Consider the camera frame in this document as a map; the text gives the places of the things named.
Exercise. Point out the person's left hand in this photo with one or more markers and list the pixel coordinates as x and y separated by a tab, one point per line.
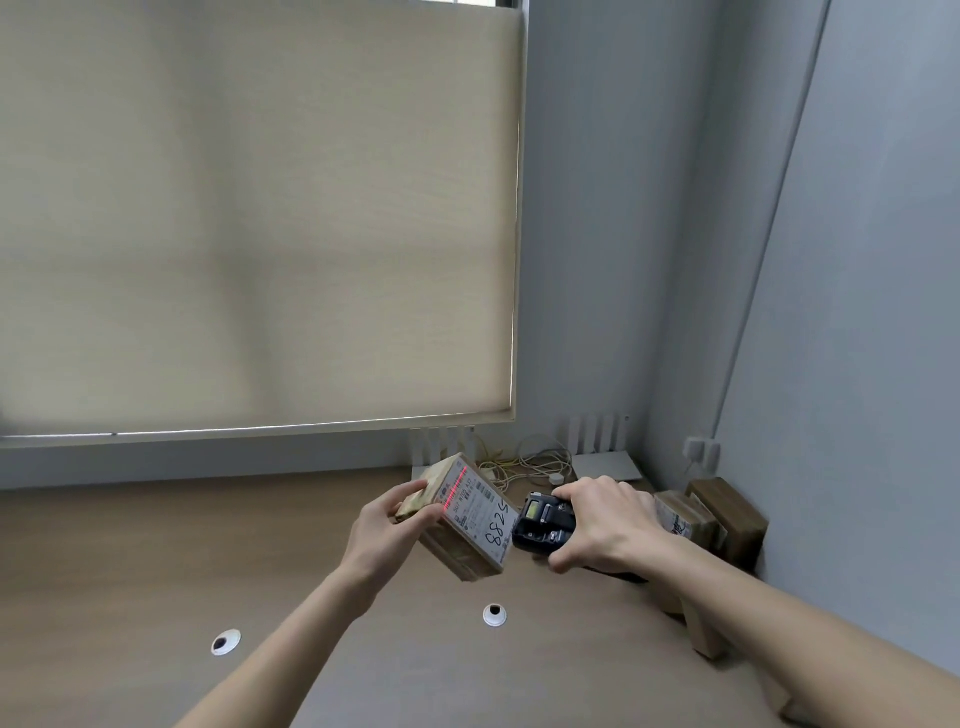
375	541

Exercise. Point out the person's right hand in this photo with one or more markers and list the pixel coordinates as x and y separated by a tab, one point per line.
611	525

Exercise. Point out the person's left thumb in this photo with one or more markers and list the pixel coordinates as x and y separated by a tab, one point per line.
424	515

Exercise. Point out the person's right thumb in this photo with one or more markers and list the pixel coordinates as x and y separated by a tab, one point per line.
571	557

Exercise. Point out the black handheld barcode scanner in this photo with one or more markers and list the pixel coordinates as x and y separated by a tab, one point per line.
541	525

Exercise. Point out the cardboard parcel with white label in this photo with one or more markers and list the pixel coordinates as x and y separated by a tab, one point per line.
469	525

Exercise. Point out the person's left forearm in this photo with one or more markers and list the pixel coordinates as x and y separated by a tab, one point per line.
292	652

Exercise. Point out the person's right forearm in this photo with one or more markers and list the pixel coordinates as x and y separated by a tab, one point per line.
795	630

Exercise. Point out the white router with antennas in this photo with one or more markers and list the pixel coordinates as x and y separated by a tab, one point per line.
442	450
604	461

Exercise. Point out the taped cardboard parcel with label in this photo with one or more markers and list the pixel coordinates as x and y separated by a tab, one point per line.
686	517

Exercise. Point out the light cardboard box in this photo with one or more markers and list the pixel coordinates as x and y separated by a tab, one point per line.
701	630

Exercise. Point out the plain brown cardboard parcel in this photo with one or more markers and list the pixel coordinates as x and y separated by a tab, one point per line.
731	514

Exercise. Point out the beige roller blind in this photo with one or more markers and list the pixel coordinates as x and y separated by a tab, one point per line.
255	217

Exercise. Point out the white wall socket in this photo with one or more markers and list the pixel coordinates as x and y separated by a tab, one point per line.
703	452

